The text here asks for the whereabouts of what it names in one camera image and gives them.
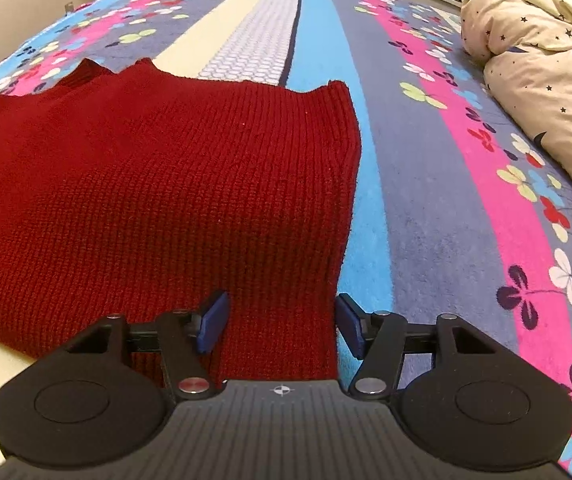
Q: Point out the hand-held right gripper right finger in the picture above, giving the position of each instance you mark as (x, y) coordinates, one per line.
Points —
(348, 327)

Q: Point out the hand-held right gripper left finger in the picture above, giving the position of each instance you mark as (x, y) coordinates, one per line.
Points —
(213, 322)

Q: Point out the red knitted sweater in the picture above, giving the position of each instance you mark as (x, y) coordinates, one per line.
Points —
(166, 185)

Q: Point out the floral striped blanket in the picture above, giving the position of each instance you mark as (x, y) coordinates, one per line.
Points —
(415, 210)

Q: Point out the beige star print duvet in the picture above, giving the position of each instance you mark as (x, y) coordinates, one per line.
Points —
(540, 75)

